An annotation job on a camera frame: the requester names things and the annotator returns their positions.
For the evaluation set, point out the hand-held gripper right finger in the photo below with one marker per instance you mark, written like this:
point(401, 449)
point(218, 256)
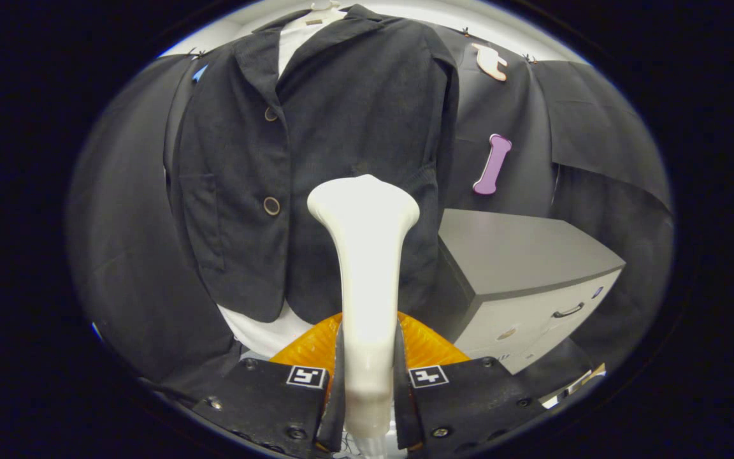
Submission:
point(469, 401)

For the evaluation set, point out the black blazer jacket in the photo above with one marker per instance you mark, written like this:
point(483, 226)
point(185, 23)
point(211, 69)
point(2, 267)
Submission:
point(354, 108)

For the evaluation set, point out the black backdrop cloth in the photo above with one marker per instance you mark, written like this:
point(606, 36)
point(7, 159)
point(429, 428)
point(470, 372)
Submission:
point(125, 223)

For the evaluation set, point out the grey cabinet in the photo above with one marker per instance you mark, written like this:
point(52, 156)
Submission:
point(520, 255)

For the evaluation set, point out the white garment steamer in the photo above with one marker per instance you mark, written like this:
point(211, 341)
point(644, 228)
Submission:
point(367, 274)

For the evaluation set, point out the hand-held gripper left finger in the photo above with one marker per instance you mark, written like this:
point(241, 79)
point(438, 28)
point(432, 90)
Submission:
point(265, 408)

